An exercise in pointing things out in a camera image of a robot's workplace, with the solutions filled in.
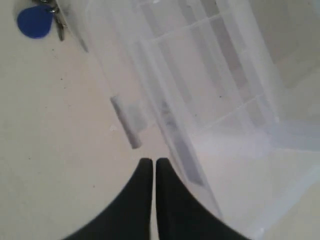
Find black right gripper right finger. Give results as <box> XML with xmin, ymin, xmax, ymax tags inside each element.
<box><xmin>155</xmin><ymin>158</ymin><xmax>247</xmax><ymax>240</ymax></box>

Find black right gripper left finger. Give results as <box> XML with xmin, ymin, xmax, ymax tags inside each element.
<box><xmin>66</xmin><ymin>158</ymin><xmax>153</xmax><ymax>240</ymax></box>

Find clear drawer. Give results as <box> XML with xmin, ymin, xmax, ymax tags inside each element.
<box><xmin>82</xmin><ymin>0</ymin><xmax>320</xmax><ymax>224</ymax></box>

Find keys with blue fob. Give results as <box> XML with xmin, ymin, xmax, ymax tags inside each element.
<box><xmin>16</xmin><ymin>0</ymin><xmax>67</xmax><ymax>42</ymax></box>

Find white plastic drawer cabinet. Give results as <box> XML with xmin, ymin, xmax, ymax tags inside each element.
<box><xmin>216</xmin><ymin>0</ymin><xmax>320</xmax><ymax>108</ymax></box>

